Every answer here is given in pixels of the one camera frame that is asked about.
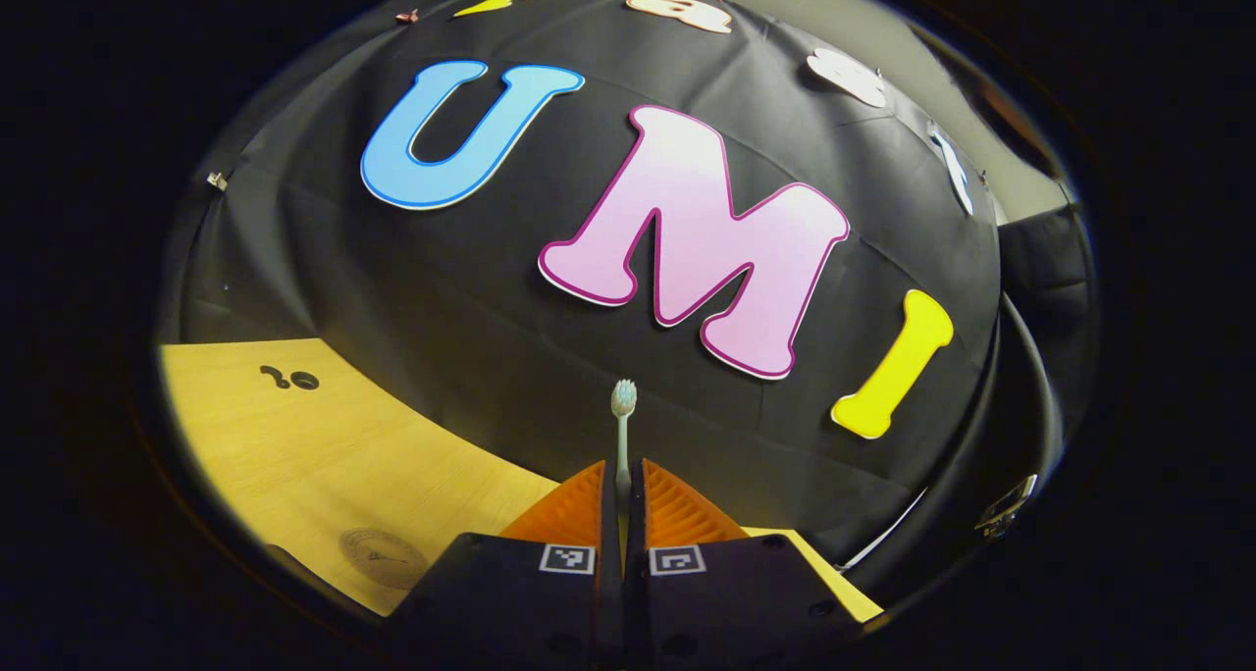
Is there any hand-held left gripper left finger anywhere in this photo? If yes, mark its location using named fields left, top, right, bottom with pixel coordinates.
left=392, top=460, right=624, bottom=671

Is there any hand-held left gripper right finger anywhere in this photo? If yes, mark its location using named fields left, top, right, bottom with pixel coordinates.
left=628, top=458, right=884, bottom=671

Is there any light blue toothbrush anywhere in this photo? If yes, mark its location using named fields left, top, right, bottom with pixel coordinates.
left=610, top=379, right=639, bottom=554

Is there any wooden desktop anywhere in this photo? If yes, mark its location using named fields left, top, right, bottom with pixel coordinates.
left=157, top=337, right=884, bottom=623

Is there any black backdrop cloth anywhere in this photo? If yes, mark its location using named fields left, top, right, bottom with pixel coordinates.
left=157, top=0, right=1100, bottom=603

